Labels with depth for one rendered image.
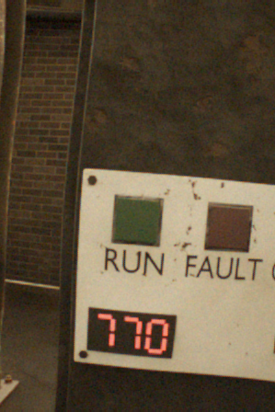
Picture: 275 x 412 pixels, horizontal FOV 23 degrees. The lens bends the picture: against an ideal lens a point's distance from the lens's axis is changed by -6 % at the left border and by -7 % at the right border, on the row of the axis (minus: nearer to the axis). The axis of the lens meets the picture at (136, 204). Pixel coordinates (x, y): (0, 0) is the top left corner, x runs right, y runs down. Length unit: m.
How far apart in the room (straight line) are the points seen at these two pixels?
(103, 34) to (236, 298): 0.28
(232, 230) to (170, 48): 0.18
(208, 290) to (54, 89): 6.24
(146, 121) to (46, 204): 6.15
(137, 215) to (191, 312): 0.10
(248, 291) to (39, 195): 6.21
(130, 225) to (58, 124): 6.16
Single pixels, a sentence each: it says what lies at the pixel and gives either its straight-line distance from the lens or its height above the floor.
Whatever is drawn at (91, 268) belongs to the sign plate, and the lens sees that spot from 0.61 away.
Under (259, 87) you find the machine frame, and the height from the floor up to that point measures 1.33.
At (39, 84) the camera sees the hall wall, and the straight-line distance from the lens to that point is 6.85.
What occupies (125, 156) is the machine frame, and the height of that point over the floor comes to 1.25.
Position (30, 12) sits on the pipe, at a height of 2.71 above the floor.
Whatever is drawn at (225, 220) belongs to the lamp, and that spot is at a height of 1.21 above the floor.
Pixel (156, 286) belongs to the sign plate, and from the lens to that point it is 0.61.
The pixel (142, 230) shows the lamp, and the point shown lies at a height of 1.19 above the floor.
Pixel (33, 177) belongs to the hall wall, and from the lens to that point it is 6.79.
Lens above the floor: 1.24
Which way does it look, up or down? 3 degrees down
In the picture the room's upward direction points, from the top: 4 degrees clockwise
